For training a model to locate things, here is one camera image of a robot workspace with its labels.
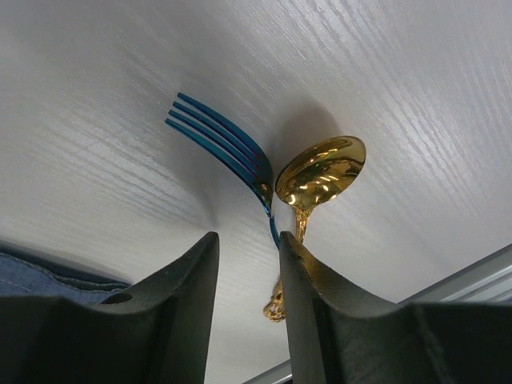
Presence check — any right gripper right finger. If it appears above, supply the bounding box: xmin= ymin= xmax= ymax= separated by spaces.
xmin=278 ymin=230 xmax=512 ymax=384

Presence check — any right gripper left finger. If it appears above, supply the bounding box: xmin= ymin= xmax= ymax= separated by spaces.
xmin=1 ymin=232 xmax=219 ymax=383

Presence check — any blue cloth placemat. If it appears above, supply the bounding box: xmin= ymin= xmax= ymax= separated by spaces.
xmin=1 ymin=250 xmax=130 ymax=304

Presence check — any blue handled utensil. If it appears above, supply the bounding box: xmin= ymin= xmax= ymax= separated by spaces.
xmin=165 ymin=93 xmax=279 ymax=246

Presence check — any gold spoon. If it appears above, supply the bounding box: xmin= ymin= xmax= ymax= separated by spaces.
xmin=262 ymin=135 xmax=367 ymax=323

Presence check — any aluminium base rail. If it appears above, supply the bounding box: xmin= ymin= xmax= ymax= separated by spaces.
xmin=243 ymin=243 xmax=512 ymax=384

